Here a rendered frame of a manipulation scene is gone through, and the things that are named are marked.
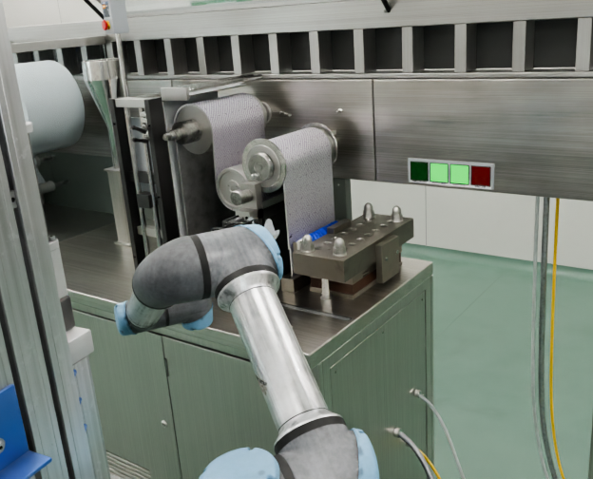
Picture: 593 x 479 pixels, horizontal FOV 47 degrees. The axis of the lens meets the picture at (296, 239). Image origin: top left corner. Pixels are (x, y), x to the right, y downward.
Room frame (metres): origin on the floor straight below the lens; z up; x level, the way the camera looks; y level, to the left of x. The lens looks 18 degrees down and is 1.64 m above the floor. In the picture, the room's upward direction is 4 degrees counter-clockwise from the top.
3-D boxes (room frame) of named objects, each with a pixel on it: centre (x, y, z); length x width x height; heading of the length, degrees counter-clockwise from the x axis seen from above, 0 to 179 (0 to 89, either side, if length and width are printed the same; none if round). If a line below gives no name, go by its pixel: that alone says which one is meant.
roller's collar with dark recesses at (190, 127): (1.94, 0.29, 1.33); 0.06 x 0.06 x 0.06; 54
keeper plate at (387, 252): (1.80, -0.25, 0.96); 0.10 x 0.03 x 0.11; 144
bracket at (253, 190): (1.80, 0.12, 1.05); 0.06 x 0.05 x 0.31; 144
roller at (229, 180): (1.99, 0.09, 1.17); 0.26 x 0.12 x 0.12; 144
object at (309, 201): (1.87, -0.05, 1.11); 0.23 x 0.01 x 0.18; 144
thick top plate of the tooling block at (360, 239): (1.84, -0.17, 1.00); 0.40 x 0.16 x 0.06; 144
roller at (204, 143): (2.07, 0.19, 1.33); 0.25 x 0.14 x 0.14; 144
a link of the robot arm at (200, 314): (1.47, 0.26, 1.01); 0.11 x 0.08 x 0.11; 112
